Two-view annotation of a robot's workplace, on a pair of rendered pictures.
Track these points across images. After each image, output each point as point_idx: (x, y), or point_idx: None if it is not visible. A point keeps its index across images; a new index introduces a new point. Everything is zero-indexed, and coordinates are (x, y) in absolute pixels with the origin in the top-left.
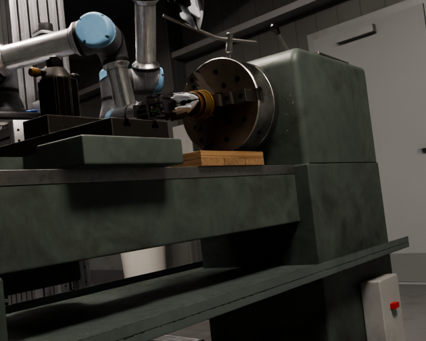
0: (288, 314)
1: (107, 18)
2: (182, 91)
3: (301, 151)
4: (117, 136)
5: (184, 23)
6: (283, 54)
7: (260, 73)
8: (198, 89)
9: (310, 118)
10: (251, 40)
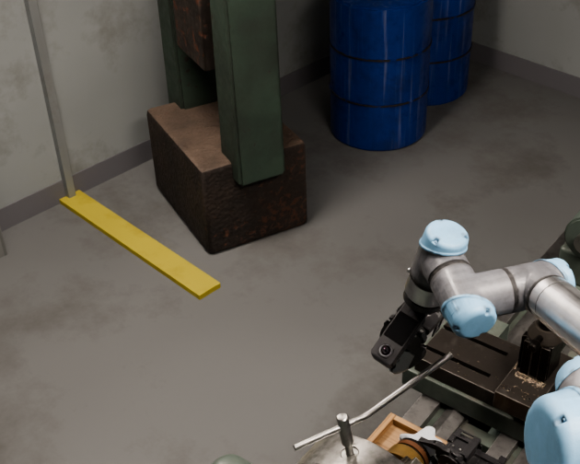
0: None
1: (562, 365)
2: (425, 440)
3: None
4: (443, 323)
5: (418, 374)
6: (248, 461)
7: (298, 461)
8: (403, 458)
9: None
10: (302, 440)
